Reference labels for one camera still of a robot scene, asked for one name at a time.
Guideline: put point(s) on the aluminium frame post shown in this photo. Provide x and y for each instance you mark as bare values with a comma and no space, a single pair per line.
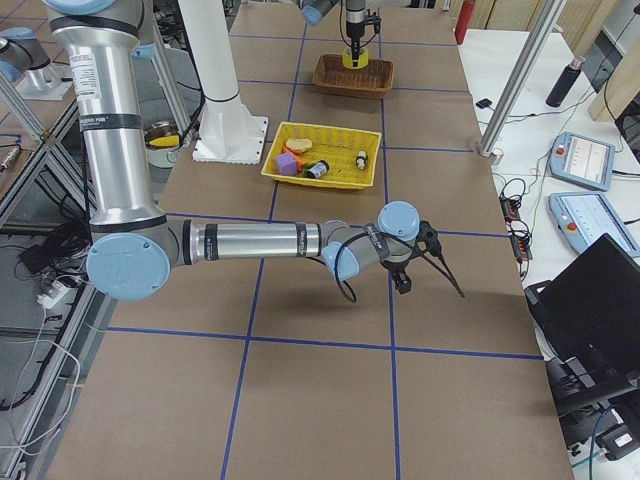
524,64

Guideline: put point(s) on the small black puck device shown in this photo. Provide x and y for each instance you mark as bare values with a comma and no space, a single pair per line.
483,103

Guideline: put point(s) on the near teach pendant tablet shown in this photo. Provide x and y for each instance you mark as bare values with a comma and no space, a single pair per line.
583,217

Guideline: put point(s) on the far teach pendant tablet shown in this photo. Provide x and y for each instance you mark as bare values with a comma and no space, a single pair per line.
582,161

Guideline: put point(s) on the panda figurine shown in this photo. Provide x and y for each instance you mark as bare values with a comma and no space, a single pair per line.
361,160

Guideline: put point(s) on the clear tape roll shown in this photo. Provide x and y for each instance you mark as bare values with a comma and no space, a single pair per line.
353,61

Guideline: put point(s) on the small black-capped bottle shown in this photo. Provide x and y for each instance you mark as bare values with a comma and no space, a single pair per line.
316,170

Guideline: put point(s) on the toy bread croissant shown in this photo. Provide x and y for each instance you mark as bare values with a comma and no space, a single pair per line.
299,145

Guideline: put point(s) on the red cylinder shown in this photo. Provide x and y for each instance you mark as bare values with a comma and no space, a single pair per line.
463,20

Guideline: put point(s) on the brown wicker basket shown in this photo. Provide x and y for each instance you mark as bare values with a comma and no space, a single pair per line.
371,82

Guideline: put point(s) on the yellow woven basket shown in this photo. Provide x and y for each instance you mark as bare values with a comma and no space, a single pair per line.
336,145

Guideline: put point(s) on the teach pendant tablet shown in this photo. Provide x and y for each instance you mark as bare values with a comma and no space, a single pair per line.
583,217
582,161

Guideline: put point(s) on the black laptop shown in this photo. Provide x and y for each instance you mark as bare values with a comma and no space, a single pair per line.
590,313

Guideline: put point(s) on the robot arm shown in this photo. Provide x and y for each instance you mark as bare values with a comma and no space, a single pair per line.
135,246
314,11

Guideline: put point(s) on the black water bottle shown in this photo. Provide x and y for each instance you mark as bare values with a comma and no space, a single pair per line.
565,82

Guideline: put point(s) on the purple foam cube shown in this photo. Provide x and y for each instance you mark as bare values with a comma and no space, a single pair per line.
286,164

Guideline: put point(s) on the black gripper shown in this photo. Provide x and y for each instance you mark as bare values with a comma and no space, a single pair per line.
398,269
354,32

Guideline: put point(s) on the orange toy carrot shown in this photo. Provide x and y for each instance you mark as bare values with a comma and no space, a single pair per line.
299,160

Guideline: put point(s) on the steel bowl with corn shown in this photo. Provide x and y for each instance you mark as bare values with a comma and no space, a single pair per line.
162,142

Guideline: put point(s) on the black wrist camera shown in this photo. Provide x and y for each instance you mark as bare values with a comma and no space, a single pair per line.
402,282

